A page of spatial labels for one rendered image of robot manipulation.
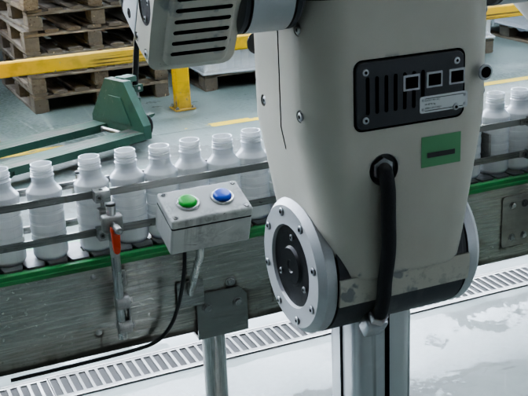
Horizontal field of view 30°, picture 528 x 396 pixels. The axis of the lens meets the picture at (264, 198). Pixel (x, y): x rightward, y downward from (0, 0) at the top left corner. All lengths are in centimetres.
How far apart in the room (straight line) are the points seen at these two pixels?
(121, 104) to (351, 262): 507
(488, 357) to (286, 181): 242
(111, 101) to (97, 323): 448
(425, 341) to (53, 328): 204
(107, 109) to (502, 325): 331
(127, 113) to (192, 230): 451
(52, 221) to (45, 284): 11
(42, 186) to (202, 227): 28
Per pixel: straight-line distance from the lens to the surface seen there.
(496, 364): 344
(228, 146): 176
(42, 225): 169
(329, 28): 99
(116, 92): 612
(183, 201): 158
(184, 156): 175
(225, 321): 183
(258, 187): 180
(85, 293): 172
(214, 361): 190
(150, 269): 174
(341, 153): 102
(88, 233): 170
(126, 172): 171
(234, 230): 162
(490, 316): 377
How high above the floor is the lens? 163
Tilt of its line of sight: 19 degrees down
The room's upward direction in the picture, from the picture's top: 2 degrees counter-clockwise
